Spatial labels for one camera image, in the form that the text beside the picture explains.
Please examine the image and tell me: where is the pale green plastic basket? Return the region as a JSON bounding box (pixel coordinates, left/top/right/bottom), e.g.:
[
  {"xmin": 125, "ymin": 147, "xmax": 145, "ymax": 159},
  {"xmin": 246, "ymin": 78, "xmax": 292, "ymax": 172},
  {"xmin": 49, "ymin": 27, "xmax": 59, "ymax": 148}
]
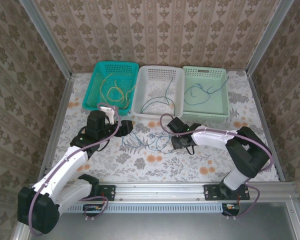
[{"xmin": 181, "ymin": 65, "xmax": 231, "ymax": 124}]

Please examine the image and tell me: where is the floral tablecloth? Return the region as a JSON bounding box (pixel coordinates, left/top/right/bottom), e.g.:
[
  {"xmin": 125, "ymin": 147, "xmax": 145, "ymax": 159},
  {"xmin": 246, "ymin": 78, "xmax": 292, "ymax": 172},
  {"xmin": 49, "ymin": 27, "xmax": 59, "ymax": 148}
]
[{"xmin": 43, "ymin": 69, "xmax": 283, "ymax": 183}]

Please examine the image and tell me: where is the white plastic basket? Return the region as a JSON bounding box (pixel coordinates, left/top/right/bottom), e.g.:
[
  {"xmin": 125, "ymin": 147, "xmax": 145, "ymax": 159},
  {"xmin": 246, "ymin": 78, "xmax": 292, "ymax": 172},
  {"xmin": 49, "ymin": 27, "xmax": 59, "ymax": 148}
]
[{"xmin": 131, "ymin": 65, "xmax": 185, "ymax": 123}]

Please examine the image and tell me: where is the teal plastic basket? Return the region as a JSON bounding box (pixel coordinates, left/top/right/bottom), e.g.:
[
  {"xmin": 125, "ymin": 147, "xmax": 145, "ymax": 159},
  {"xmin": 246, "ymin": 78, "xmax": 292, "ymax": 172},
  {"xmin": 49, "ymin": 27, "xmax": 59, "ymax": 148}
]
[{"xmin": 81, "ymin": 61, "xmax": 140, "ymax": 117}]

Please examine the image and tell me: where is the small black controller board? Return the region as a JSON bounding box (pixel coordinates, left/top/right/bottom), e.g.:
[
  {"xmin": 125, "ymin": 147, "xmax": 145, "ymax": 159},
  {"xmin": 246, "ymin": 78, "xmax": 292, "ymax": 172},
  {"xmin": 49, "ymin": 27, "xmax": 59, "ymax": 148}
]
[{"xmin": 82, "ymin": 203, "xmax": 104, "ymax": 217}]

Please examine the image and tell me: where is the grey metal panel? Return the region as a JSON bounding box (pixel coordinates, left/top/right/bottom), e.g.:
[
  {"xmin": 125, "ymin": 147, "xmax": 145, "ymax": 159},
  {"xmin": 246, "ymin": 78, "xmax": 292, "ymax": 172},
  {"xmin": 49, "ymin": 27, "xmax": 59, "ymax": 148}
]
[{"xmin": 13, "ymin": 201, "xmax": 300, "ymax": 240}]

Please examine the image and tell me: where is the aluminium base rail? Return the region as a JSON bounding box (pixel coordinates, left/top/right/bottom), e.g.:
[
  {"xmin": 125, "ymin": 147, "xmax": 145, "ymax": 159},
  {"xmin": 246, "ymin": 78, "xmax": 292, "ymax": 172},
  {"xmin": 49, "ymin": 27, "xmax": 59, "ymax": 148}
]
[{"xmin": 57, "ymin": 181, "xmax": 295, "ymax": 202}]

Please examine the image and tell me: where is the white slotted cable duct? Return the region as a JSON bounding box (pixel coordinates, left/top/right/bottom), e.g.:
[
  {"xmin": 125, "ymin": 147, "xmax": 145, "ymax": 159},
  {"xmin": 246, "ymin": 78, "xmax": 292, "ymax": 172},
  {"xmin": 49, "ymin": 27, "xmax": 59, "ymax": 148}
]
[{"xmin": 59, "ymin": 201, "xmax": 241, "ymax": 213}]

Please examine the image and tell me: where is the aluminium frame post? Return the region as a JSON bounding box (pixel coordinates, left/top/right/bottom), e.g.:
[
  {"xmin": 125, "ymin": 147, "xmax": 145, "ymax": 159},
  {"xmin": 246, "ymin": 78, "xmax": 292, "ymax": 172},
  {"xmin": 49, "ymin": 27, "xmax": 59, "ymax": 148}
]
[
  {"xmin": 246, "ymin": 0, "xmax": 295, "ymax": 76},
  {"xmin": 18, "ymin": 0, "xmax": 74, "ymax": 79}
]

